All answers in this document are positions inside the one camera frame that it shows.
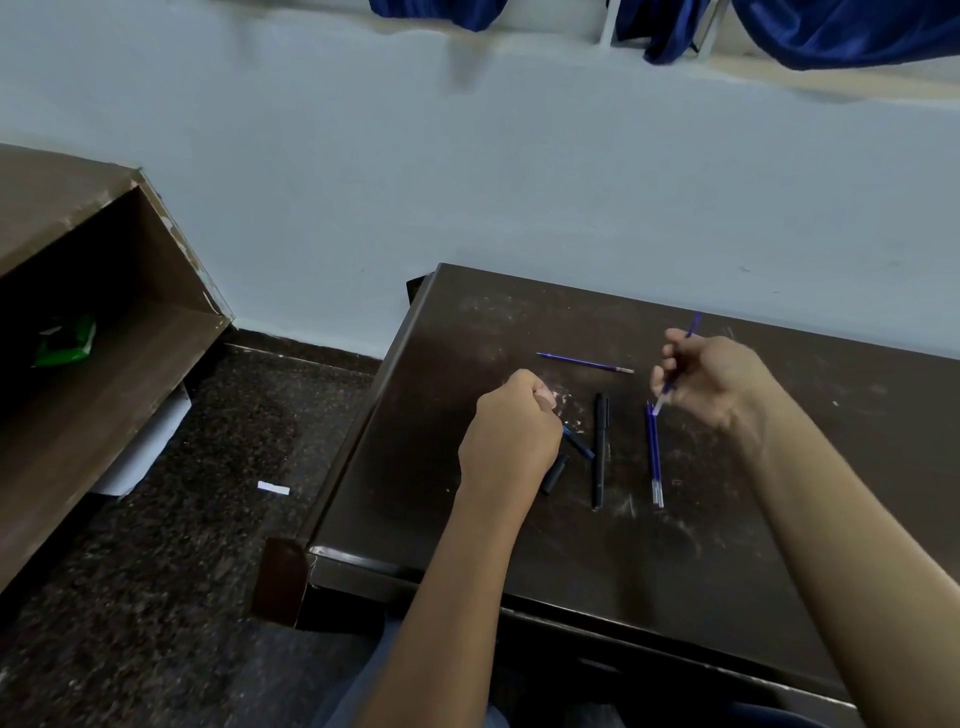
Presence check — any person's right hand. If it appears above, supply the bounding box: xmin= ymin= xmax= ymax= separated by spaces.
xmin=649 ymin=332 xmax=779 ymax=434

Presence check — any person's left hand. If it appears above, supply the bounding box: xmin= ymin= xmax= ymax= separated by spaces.
xmin=456 ymin=368 xmax=564 ymax=501

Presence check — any blue pen with clear tip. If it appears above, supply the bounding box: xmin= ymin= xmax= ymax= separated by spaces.
xmin=651 ymin=312 xmax=705 ymax=417

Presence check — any person's right forearm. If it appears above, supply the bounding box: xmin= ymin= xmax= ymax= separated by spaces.
xmin=729 ymin=378 xmax=960 ymax=728

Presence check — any person's left forearm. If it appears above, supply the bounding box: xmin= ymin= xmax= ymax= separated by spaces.
xmin=351 ymin=480 xmax=543 ymax=728

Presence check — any thin blue pen refill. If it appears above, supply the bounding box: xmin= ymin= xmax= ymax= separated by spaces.
xmin=535 ymin=351 xmax=636 ymax=375

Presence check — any black pen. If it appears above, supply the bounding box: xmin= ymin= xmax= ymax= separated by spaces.
xmin=590 ymin=392 xmax=611 ymax=513

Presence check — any black pen cap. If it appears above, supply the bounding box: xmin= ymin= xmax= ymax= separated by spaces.
xmin=540 ymin=450 xmax=570 ymax=497

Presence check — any blue pen with clear cap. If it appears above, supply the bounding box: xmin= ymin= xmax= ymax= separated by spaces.
xmin=645 ymin=401 xmax=666 ymax=512

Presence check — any dark brown wooden desk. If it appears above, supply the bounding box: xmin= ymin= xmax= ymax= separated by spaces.
xmin=251 ymin=262 xmax=960 ymax=728

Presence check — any dark blue curtain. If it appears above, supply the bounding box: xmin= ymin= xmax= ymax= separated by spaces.
xmin=730 ymin=0 xmax=960 ymax=73
xmin=367 ymin=0 xmax=512 ymax=33
xmin=613 ymin=0 xmax=713 ymax=66

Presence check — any white paper sheet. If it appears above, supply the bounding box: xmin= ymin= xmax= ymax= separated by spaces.
xmin=90 ymin=381 xmax=193 ymax=498

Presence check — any brown wooden shelf unit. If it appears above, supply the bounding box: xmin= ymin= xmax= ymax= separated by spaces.
xmin=0 ymin=142 xmax=238 ymax=595

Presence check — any green packet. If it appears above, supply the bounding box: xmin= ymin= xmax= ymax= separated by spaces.
xmin=31 ymin=314 xmax=98 ymax=369

